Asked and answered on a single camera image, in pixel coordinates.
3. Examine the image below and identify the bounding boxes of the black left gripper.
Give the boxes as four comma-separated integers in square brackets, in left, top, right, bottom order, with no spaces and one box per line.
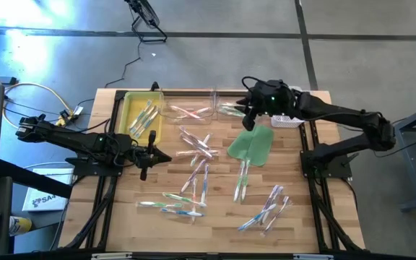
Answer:
[131,129,173,182]

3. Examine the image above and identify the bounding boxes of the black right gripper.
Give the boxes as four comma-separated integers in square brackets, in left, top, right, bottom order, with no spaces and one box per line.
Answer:
[235,81,270,131]

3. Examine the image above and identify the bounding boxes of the blue toothbrush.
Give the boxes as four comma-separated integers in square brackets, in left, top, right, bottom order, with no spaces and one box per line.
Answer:
[238,203,278,232]
[131,105,157,135]
[160,207,206,217]
[128,100,154,131]
[200,164,210,205]
[134,110,160,140]

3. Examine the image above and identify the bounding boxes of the clear plastic bin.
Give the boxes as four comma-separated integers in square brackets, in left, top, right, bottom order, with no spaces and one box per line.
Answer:
[162,88,217,126]
[214,86,252,124]

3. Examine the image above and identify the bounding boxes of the wrapped orange yellow toothbrush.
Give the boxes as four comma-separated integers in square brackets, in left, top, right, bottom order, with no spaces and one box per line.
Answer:
[174,149,220,157]

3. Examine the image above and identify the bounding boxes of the green cloth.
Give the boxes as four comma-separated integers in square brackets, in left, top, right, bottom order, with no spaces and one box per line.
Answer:
[226,124,276,168]

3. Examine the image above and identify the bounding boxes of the white perforated basket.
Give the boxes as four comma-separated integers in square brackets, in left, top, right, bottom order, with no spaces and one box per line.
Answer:
[269,85,306,129]

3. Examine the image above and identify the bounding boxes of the yellow plastic bin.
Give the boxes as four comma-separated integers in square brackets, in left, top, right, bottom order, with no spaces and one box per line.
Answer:
[116,90,165,144]

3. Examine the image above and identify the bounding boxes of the white label strip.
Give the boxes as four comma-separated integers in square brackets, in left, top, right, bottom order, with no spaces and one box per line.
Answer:
[91,252,134,260]
[292,253,334,260]

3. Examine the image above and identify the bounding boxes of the white printed box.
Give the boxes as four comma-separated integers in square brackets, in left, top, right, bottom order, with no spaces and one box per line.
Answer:
[21,167,75,213]

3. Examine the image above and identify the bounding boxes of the black floor fan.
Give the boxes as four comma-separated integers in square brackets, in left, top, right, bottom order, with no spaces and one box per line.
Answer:
[123,0,168,43]

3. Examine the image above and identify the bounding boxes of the black side table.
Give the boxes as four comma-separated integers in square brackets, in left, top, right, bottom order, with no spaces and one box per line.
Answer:
[0,157,74,256]

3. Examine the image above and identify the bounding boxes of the yellow white can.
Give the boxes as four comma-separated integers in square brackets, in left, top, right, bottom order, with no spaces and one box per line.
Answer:
[8,215,33,237]

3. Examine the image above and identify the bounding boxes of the black power cable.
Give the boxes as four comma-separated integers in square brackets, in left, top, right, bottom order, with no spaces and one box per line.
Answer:
[103,40,143,89]

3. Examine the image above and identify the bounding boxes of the beige cable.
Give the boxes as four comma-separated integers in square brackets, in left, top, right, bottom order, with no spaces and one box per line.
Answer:
[1,82,72,134]

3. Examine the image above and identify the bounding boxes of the grey metal table frame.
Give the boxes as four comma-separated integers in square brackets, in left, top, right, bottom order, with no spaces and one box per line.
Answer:
[391,97,416,213]

